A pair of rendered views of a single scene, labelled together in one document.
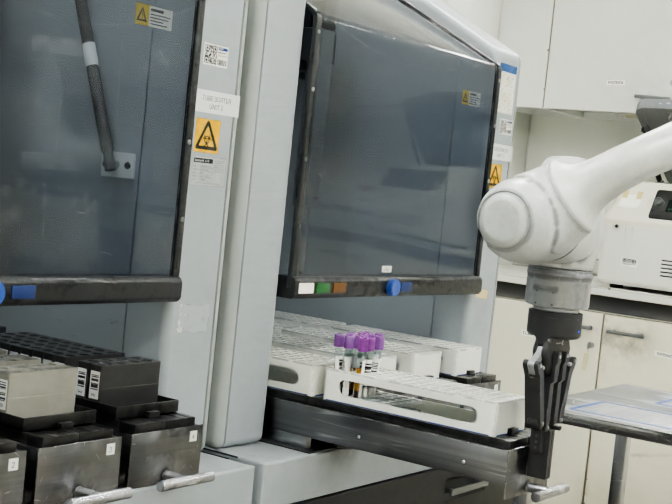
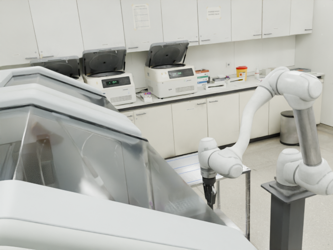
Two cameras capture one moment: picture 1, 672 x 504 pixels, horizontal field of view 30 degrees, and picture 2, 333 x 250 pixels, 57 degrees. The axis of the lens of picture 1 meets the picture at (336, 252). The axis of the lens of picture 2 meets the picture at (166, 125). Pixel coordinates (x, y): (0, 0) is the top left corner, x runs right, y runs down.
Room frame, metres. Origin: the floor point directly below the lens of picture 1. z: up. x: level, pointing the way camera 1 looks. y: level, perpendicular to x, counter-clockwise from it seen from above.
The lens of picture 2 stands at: (1.03, 1.01, 1.79)
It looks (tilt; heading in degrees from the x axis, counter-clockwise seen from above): 18 degrees down; 306
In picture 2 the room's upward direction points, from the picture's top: 5 degrees counter-clockwise
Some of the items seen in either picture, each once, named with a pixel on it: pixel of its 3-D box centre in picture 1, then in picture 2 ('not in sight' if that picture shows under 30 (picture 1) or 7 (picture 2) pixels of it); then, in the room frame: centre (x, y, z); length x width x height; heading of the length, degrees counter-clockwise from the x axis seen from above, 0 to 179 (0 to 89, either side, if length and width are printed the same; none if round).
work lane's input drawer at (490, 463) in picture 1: (344, 420); not in sight; (1.94, -0.04, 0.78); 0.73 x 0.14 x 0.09; 55
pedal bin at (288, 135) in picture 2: not in sight; (291, 127); (2.05, -3.46, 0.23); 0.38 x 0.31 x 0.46; 145
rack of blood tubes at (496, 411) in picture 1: (422, 402); not in sight; (1.86, -0.15, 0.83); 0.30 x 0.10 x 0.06; 55
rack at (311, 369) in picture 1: (257, 367); not in sight; (2.04, 0.11, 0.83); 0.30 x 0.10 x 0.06; 55
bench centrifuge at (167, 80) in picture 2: not in sight; (169, 67); (3.43, -2.45, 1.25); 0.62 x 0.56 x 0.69; 145
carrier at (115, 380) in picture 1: (124, 384); not in sight; (1.66, 0.26, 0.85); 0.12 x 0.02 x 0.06; 145
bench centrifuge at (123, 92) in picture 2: not in sight; (106, 75); (3.92, -1.75, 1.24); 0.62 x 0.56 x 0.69; 146
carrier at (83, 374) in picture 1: (112, 381); not in sight; (1.67, 0.28, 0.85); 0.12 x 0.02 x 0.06; 144
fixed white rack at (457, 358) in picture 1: (402, 352); not in sight; (2.42, -0.15, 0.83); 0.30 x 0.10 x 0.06; 55
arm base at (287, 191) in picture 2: not in sight; (286, 183); (1.48, -0.90, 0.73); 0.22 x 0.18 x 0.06; 145
